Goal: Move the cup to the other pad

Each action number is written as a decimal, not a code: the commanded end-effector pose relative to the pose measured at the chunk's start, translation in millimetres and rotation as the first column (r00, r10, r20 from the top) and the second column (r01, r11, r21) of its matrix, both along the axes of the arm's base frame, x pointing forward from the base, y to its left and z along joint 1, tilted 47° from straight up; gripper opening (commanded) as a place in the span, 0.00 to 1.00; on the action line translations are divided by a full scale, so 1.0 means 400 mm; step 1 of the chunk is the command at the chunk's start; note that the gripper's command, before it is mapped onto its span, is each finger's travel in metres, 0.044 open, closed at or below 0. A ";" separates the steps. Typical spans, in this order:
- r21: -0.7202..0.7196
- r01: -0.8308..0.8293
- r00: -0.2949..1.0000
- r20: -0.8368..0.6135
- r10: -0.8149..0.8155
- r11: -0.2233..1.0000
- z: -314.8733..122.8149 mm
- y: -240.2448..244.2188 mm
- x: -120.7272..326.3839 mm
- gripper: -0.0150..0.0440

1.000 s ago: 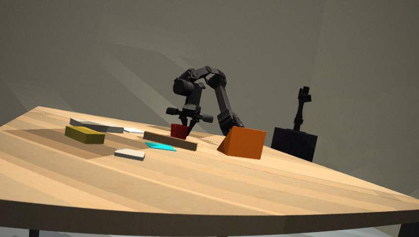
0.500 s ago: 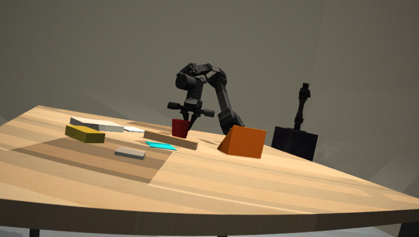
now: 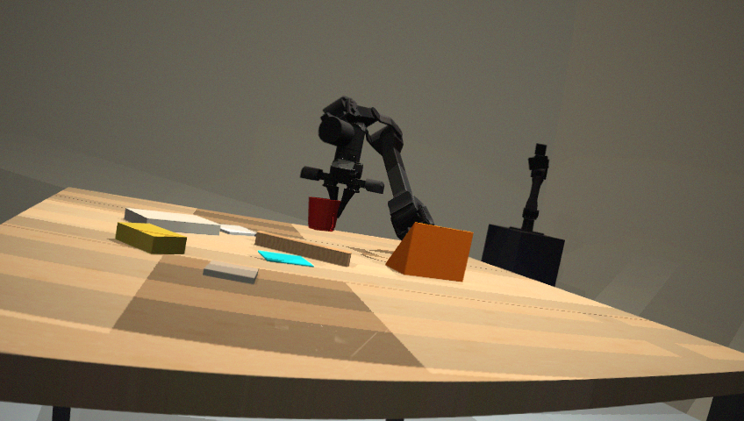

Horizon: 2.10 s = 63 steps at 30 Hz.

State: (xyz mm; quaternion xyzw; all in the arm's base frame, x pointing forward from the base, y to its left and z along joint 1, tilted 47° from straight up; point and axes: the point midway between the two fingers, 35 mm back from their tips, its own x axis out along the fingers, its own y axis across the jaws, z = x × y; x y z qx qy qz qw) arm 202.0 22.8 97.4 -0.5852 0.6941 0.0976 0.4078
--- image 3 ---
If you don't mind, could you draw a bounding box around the dark red cup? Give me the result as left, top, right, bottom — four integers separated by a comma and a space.
308, 197, 341, 232

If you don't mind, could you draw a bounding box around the brown wooden bar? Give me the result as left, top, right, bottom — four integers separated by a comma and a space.
254, 232, 352, 268

